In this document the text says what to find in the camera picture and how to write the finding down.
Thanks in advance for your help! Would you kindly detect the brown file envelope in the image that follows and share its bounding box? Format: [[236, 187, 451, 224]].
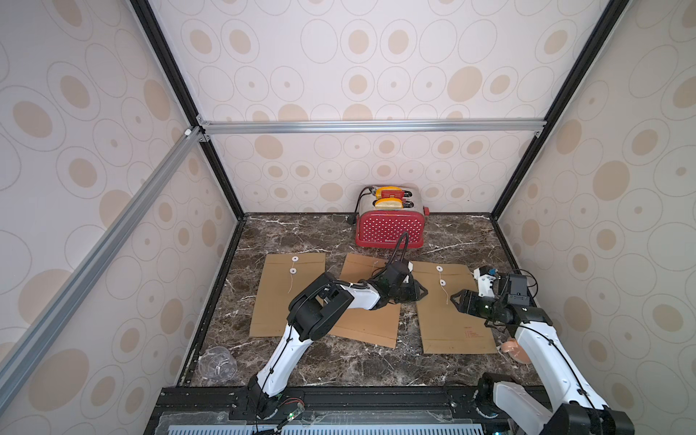
[[249, 253, 326, 337], [325, 252, 403, 350], [413, 262, 498, 355]]

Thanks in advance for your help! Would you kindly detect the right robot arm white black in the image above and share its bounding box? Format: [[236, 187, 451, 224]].
[[451, 268, 635, 434]]

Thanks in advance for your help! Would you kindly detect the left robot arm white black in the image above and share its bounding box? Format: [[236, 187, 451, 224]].
[[248, 260, 428, 420]]

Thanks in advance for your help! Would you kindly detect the red toaster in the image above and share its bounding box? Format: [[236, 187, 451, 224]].
[[353, 186, 430, 249]]

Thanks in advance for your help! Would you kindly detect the yellow toast front slot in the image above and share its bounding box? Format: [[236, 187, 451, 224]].
[[373, 198, 403, 210]]

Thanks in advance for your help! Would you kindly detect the yellow toast slot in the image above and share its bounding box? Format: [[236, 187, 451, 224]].
[[374, 186, 404, 199], [373, 198, 403, 210]]

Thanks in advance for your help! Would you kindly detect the yellow toast rear slot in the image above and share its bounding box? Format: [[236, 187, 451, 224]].
[[374, 186, 404, 199]]

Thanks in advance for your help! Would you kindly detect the clear plastic cup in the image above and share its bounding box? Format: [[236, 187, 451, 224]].
[[197, 346, 237, 386]]

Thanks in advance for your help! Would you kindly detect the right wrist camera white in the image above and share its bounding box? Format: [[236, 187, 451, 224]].
[[473, 266, 497, 299]]

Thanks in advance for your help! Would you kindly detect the black corrugated cable hose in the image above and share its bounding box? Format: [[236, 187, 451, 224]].
[[387, 232, 411, 268]]

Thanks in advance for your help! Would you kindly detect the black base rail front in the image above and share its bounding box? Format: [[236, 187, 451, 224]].
[[144, 384, 523, 434]]

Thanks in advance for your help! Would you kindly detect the horizontal aluminium rail back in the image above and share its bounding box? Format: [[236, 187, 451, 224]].
[[201, 118, 547, 135]]

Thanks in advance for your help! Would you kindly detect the diagonal aluminium rail left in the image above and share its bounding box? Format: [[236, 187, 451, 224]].
[[1, 126, 203, 411]]

